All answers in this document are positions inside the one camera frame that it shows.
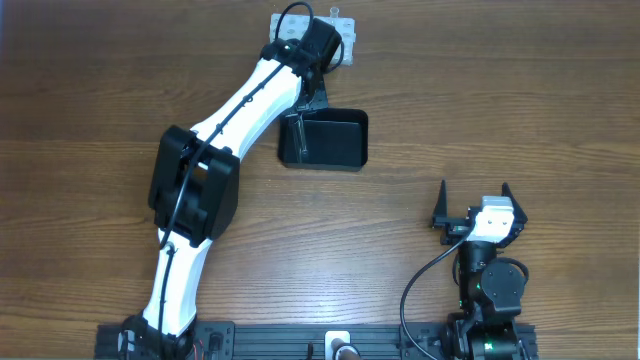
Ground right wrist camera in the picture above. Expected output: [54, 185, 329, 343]
[467, 195, 516, 245]

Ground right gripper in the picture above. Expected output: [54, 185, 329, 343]
[432, 179, 529, 249]

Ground white test tube rack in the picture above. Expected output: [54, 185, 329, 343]
[269, 12, 357, 66]

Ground black tray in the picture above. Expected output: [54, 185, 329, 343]
[277, 107, 370, 173]

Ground mounting rail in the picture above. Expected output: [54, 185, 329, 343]
[94, 319, 539, 360]

